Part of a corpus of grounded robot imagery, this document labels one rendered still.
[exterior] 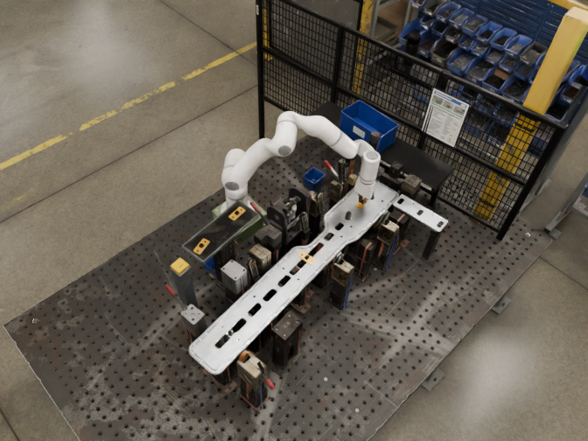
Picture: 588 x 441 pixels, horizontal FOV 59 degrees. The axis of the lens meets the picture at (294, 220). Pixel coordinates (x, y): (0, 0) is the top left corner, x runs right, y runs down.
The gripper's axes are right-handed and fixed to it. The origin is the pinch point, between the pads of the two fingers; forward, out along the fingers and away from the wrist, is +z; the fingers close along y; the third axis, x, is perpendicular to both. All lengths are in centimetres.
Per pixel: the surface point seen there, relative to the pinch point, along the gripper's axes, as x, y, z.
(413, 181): 26.6, 14.0, -2.5
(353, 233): -18.9, 8.3, 3.7
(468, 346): 26, 82, 104
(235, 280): -83, -12, -7
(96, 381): -148, -42, 34
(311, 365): -76, 28, 35
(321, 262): -43.7, 6.8, 3.8
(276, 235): -51, -16, -4
